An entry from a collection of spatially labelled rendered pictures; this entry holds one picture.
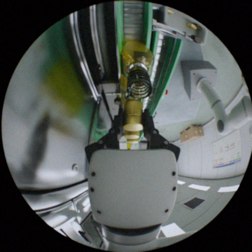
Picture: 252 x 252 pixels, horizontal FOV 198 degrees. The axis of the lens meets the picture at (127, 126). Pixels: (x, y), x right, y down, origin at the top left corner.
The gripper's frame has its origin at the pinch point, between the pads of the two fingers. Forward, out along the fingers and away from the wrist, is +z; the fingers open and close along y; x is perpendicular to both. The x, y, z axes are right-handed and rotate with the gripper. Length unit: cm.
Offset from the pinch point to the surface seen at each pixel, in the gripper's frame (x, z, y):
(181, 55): 14.4, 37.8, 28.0
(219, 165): -182, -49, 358
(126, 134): -4.5, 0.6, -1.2
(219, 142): -155, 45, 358
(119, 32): 17.0, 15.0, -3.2
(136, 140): -10.0, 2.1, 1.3
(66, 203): -4.1, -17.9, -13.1
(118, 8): 27.0, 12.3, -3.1
